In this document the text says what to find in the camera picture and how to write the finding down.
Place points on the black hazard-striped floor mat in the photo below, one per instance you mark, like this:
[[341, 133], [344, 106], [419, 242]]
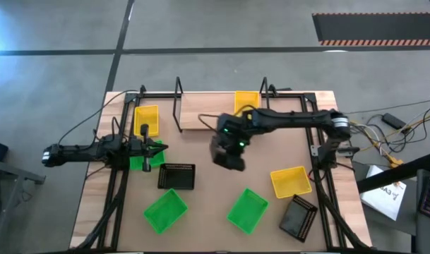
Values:
[[377, 28]]

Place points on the white printed box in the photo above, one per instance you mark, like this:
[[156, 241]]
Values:
[[380, 201]]

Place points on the black aluminium table frame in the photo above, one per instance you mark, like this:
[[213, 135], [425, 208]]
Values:
[[165, 95]]

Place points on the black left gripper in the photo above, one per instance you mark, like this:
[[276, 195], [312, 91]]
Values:
[[145, 151]]

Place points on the black plastic basket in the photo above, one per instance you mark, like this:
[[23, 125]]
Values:
[[176, 176], [297, 218]]

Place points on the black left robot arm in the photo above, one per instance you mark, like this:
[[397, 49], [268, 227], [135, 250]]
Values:
[[77, 152]]

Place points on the grey desk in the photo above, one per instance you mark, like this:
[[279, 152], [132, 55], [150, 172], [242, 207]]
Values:
[[424, 240]]

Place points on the grey metal stand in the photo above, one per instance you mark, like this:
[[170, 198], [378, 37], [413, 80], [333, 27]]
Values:
[[10, 169]]

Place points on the brown hardboard sheet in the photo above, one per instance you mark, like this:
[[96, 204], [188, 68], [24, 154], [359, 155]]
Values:
[[218, 211]]

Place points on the wooden shelf with black frame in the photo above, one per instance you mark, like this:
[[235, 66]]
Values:
[[200, 106]]

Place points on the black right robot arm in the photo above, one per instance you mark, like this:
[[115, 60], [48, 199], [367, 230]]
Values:
[[292, 120]]

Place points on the black desk beam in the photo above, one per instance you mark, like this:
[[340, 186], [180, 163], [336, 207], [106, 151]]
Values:
[[394, 173]]

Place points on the yellow plastic basket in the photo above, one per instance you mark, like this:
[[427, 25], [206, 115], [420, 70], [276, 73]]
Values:
[[290, 181], [246, 98], [145, 114]]

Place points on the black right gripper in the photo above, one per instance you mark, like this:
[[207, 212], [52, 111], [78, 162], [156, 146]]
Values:
[[230, 141]]

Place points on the green plastic basket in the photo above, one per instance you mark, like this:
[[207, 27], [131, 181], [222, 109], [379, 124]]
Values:
[[165, 211], [157, 158], [247, 211]]

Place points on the black power adapter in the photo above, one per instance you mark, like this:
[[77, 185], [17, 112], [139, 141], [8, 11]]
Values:
[[394, 121]]

